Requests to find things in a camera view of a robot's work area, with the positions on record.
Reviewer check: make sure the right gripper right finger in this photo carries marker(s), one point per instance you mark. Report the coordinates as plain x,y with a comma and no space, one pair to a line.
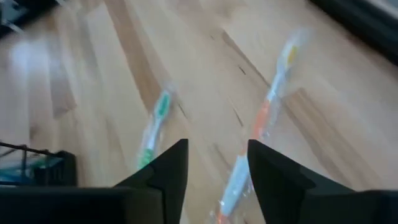
295,199

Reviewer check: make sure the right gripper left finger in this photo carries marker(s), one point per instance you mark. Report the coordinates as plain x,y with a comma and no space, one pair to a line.
140,205

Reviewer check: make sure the green-bristled toothbrush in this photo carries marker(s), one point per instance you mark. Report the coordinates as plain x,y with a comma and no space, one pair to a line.
157,124

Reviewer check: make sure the orange toothbrush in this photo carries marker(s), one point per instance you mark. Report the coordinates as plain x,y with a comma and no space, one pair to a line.
264,118

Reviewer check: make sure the blue mouthwash bottle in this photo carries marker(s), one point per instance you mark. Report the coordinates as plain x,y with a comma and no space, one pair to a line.
18,174

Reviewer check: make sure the black aluminium table frame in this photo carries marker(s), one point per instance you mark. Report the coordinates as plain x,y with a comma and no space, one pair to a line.
367,28

